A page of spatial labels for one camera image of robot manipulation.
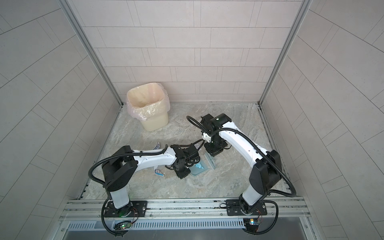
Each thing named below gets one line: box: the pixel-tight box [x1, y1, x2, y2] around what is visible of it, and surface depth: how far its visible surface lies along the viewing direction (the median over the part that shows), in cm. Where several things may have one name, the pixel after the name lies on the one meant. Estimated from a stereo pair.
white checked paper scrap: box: [152, 141, 161, 150], surface depth 94 cm
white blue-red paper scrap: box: [154, 169, 165, 177], surface depth 83 cm
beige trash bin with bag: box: [126, 82, 171, 132], surface depth 93 cm
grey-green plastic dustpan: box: [189, 160, 209, 176], surface depth 85 cm
